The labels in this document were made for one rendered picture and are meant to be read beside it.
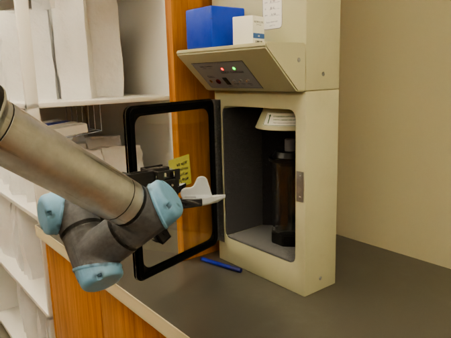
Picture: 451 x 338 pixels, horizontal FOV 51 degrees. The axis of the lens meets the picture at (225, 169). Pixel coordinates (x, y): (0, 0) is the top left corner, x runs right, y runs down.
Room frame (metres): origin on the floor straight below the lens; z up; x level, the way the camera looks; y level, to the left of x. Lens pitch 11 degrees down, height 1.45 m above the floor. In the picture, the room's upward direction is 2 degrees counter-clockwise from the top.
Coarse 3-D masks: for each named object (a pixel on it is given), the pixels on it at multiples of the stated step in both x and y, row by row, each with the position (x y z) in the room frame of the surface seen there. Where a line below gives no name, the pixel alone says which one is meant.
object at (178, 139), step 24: (144, 120) 1.05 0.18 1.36; (168, 120) 1.11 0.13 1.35; (192, 120) 1.17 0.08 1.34; (144, 144) 1.04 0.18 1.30; (168, 144) 1.10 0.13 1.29; (192, 144) 1.17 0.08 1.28; (192, 168) 1.17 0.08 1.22; (192, 216) 1.16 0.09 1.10; (168, 240) 1.09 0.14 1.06; (192, 240) 1.16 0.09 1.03; (144, 264) 1.02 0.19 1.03
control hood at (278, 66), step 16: (208, 48) 1.09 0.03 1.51; (224, 48) 1.04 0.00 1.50; (240, 48) 1.00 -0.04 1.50; (256, 48) 0.97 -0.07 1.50; (272, 48) 0.95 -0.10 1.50; (288, 48) 0.98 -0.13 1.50; (304, 48) 1.01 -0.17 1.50; (256, 64) 1.01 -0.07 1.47; (272, 64) 0.97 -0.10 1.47; (288, 64) 0.98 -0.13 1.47; (304, 64) 1.01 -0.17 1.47; (272, 80) 1.02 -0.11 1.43; (288, 80) 0.99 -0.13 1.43; (304, 80) 1.01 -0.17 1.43
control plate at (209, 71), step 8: (192, 64) 1.18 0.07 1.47; (200, 64) 1.16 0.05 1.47; (208, 64) 1.13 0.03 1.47; (216, 64) 1.11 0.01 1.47; (224, 64) 1.09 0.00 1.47; (232, 64) 1.07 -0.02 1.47; (240, 64) 1.05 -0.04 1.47; (200, 72) 1.19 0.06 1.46; (208, 72) 1.16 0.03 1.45; (216, 72) 1.14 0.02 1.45; (224, 72) 1.12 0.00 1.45; (232, 72) 1.09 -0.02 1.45; (240, 72) 1.07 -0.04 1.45; (248, 72) 1.05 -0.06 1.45; (208, 80) 1.20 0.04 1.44; (232, 80) 1.12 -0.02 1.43; (256, 80) 1.06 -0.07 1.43; (232, 88) 1.15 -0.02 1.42; (240, 88) 1.13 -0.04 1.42; (248, 88) 1.11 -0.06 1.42; (256, 88) 1.08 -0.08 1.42
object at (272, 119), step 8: (264, 112) 1.16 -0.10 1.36; (272, 112) 1.13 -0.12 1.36; (280, 112) 1.12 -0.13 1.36; (288, 112) 1.12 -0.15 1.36; (264, 120) 1.14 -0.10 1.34; (272, 120) 1.12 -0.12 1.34; (280, 120) 1.11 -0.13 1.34; (288, 120) 1.11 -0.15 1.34; (264, 128) 1.13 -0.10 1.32; (272, 128) 1.12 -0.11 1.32; (280, 128) 1.11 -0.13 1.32; (288, 128) 1.10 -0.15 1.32
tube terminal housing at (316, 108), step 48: (240, 0) 1.18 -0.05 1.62; (288, 0) 1.05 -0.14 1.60; (336, 0) 1.07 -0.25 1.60; (336, 48) 1.07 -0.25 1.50; (240, 96) 1.18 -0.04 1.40; (288, 96) 1.05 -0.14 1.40; (336, 96) 1.08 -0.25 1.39; (336, 144) 1.08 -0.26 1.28; (336, 192) 1.08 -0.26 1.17; (288, 288) 1.05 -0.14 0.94
